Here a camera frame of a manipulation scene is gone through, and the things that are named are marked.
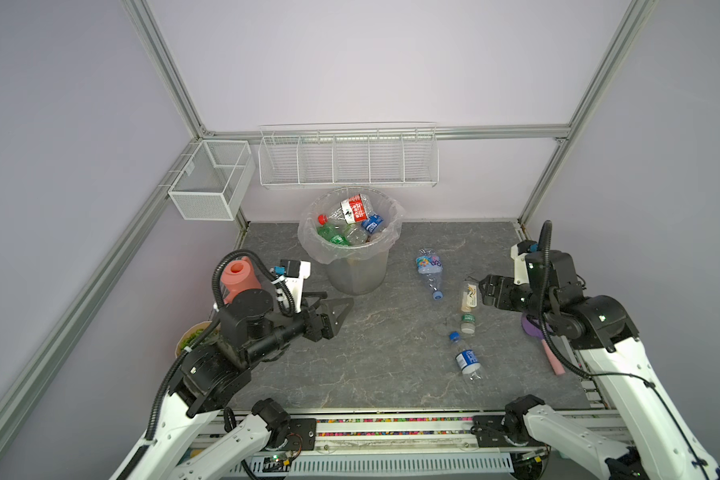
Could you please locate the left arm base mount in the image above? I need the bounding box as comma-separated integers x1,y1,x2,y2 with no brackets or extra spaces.
276,417,317,452

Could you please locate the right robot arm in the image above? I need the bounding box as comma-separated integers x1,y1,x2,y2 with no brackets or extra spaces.
479,221,720,479

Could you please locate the white slotted cable duct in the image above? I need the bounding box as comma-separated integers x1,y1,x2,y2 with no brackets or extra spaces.
248,452,514,479

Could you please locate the red white label bottle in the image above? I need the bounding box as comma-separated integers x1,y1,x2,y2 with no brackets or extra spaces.
317,194,375,226

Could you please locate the clear plastic bin liner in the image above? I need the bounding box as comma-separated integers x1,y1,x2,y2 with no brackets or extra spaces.
298,186,406,265

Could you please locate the Pocari Sweat bottle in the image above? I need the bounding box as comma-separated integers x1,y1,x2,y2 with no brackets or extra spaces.
361,214,386,235

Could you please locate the cream label green-band bottle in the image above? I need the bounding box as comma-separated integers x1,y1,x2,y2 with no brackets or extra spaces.
460,280,479,335

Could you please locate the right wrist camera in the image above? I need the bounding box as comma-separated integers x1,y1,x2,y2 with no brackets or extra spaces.
510,240,539,285

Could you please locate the long white wire basket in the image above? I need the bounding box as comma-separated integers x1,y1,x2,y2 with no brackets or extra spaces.
258,122,440,189

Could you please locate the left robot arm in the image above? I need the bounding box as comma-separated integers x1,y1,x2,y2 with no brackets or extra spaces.
113,249,354,479

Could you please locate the colourful label blue-cap bottle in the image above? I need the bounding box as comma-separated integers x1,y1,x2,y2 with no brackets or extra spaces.
415,249,444,300

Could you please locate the green soda bottle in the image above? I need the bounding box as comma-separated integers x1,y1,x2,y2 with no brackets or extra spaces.
317,223,350,246

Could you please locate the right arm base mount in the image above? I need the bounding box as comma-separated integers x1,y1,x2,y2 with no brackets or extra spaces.
470,415,513,448

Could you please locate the small blue-cap water bottle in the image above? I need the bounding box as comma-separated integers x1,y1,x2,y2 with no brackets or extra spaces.
448,331,483,382

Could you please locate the bowl of green plant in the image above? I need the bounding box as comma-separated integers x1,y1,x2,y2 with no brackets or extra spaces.
175,321,211,358

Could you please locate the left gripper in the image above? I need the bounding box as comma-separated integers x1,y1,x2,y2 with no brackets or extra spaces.
247,290,353,365

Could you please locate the small white mesh basket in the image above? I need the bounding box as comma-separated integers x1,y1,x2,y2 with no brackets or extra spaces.
168,140,256,221

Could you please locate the pink watering can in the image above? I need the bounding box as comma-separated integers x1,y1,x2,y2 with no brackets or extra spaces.
220,256,261,304

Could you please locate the grey mesh trash bin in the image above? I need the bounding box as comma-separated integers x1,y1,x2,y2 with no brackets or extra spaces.
311,187,397,296

